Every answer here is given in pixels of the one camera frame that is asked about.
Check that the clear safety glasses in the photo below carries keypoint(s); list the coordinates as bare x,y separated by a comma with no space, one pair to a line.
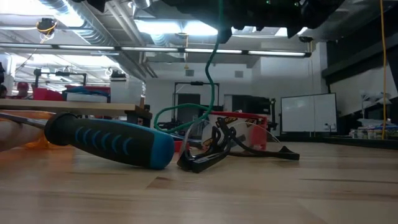
199,165

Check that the black aluminium rig frame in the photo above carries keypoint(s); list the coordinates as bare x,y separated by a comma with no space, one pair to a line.
357,143

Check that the black dome camera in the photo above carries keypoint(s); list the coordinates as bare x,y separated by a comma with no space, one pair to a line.
306,39

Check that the black robot station frame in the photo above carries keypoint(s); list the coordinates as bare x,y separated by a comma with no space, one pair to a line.
196,83

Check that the stacked supplies pile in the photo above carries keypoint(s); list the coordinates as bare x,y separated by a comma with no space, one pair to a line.
373,133

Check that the grey wall vent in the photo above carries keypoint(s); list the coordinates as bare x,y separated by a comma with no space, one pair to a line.
189,72
238,74

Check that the silver ventilation duct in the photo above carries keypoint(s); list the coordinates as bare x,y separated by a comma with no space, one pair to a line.
90,34

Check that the white cabinet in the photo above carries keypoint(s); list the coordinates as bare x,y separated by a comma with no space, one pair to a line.
124,91

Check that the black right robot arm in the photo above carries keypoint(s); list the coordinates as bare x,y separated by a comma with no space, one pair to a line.
323,7

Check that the black cabinet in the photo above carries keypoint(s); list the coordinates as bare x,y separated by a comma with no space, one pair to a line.
252,104

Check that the red black gridded block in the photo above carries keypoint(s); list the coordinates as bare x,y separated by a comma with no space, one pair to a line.
178,146

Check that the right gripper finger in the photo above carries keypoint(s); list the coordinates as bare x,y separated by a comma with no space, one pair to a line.
227,34

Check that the white stacked sheets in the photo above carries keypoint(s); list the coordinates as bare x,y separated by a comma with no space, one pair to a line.
87,97

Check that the white whiteboard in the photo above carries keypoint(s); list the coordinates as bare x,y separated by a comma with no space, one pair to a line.
308,113

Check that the red white box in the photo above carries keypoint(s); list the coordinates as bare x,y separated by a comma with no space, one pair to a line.
259,133

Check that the person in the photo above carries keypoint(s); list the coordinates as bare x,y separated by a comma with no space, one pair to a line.
23,90
3,91

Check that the long LED light bar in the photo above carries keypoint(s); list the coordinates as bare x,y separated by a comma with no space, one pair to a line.
93,47

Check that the blue folded cloth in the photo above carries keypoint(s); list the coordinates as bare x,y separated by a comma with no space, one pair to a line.
84,91

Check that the black pipe rig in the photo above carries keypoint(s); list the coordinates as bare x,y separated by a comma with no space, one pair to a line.
59,74

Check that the black background robot arm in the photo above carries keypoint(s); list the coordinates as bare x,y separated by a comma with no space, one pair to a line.
166,126

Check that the white desk lamp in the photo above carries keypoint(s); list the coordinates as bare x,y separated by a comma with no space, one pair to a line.
373,96

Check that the black device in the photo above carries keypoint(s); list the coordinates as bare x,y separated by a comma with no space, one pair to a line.
118,74

